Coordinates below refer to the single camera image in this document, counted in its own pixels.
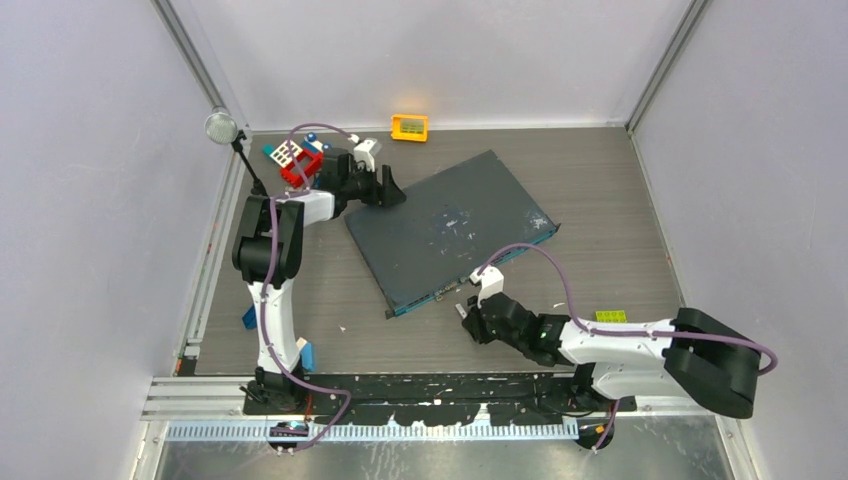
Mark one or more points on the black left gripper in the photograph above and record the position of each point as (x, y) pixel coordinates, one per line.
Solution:
(386, 194)

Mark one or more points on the dark grey network switch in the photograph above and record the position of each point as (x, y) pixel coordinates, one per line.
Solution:
(449, 224)

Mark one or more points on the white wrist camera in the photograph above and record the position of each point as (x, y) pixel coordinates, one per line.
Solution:
(364, 151)
(489, 280)

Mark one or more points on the green toy brick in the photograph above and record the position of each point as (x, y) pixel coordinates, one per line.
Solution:
(611, 316)

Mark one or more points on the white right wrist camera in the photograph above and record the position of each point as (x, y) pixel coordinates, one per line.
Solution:
(489, 280)

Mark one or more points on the blue white toy brick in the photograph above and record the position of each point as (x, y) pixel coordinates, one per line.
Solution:
(312, 143)

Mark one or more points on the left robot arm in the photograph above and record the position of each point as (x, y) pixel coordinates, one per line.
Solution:
(267, 252)

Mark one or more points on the red toy brick frame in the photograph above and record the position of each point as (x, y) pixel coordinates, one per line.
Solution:
(305, 166)

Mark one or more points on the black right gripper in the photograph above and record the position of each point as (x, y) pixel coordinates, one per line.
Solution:
(474, 322)

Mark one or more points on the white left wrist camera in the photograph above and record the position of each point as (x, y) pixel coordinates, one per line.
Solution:
(364, 151)

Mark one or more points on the white window toy brick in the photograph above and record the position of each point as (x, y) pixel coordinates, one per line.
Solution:
(284, 153)

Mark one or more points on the blue white wedge block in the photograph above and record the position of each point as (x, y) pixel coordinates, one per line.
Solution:
(306, 354)

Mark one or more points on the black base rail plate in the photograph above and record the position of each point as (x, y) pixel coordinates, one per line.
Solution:
(510, 399)

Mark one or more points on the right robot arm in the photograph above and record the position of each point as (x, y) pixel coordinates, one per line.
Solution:
(691, 355)

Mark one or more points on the blue toy block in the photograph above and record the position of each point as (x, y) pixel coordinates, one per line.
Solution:
(249, 319)

